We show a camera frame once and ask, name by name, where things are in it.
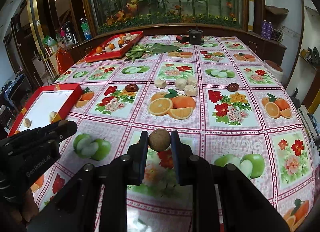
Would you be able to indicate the operator left hand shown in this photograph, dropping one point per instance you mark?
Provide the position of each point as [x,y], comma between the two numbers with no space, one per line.
[15,216]

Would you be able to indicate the dark red jujube date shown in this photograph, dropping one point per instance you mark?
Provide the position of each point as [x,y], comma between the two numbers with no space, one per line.
[232,87]
[131,88]

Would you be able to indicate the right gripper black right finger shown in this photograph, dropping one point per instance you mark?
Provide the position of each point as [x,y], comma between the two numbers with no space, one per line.
[185,162]

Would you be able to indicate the red black small box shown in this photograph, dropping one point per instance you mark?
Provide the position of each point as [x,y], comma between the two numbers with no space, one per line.
[182,38]

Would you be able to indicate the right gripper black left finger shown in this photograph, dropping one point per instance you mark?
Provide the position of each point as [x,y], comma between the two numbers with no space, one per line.
[137,162]

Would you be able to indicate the green leafy vegetables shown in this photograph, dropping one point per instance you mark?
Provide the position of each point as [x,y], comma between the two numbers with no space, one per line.
[138,50]

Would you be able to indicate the steel thermos flask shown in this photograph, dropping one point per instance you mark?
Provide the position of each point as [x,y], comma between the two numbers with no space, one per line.
[69,31]

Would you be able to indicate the green plastic bottle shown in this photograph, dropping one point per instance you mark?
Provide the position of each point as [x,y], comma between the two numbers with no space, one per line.
[85,28]

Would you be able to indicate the red plastic bag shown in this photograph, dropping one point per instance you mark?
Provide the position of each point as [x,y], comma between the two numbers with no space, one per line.
[64,60]

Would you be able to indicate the floral fruit print tablecloth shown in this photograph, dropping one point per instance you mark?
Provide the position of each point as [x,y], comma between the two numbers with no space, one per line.
[256,127]

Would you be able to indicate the far red tray box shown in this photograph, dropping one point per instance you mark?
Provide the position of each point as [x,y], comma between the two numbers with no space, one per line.
[114,47]

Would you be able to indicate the near red tray box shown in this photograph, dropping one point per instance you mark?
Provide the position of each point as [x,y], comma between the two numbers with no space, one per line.
[59,98]

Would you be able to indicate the beige cake cube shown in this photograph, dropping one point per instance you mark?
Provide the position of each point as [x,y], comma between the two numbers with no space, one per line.
[191,80]
[191,90]
[180,84]
[160,83]

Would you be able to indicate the brown round kiwi fruit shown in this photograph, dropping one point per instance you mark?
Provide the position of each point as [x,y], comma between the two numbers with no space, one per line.
[159,140]

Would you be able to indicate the red tray box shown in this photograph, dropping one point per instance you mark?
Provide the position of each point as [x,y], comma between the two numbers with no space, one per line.
[114,47]
[59,98]

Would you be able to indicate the black cylindrical device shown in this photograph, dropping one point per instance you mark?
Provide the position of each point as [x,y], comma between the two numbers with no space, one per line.
[195,36]

